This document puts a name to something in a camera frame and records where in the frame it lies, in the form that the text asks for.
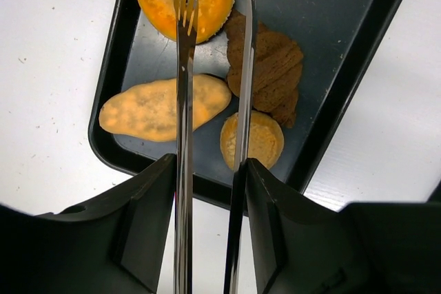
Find brown chocolate croissant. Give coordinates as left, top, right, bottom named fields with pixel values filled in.
left=225, top=10, right=303, bottom=128

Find metal tongs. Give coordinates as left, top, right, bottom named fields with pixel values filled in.
left=173, top=0, right=258, bottom=293

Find small round bread roll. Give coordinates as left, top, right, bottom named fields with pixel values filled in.
left=220, top=110, right=285, bottom=169

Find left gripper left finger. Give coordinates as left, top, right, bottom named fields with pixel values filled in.
left=1, top=154, right=176, bottom=293

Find oval light bread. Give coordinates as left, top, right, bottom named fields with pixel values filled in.
left=99, top=74, right=232, bottom=142

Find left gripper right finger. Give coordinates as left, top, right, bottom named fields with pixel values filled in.
left=246, top=159, right=440, bottom=293

